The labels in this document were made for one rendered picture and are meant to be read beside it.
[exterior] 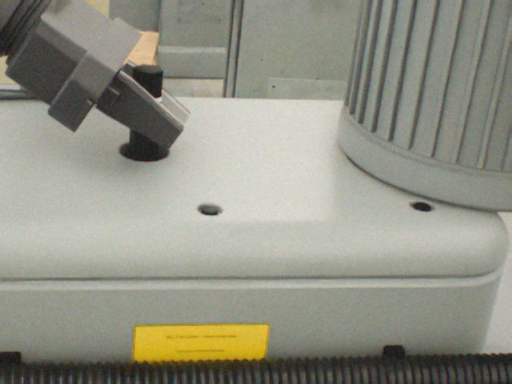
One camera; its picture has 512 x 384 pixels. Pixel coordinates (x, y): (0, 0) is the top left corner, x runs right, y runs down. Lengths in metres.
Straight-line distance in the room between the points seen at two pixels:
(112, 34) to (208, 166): 0.12
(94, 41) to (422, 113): 0.23
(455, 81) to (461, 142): 0.04
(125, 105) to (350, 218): 0.17
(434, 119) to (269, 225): 0.13
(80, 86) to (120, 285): 0.13
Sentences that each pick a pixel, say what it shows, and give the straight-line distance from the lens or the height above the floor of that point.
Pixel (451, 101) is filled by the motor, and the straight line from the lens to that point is 0.68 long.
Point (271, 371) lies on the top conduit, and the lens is 0.65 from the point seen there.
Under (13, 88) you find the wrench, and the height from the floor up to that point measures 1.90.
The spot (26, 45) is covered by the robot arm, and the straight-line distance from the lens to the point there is 0.67.
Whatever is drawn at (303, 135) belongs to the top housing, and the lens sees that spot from 0.78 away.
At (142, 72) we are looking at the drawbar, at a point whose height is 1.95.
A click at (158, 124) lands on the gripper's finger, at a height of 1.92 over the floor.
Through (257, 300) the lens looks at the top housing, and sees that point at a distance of 0.65.
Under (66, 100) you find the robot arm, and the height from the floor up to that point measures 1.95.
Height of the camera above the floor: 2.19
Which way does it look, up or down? 26 degrees down
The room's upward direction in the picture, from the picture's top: 5 degrees clockwise
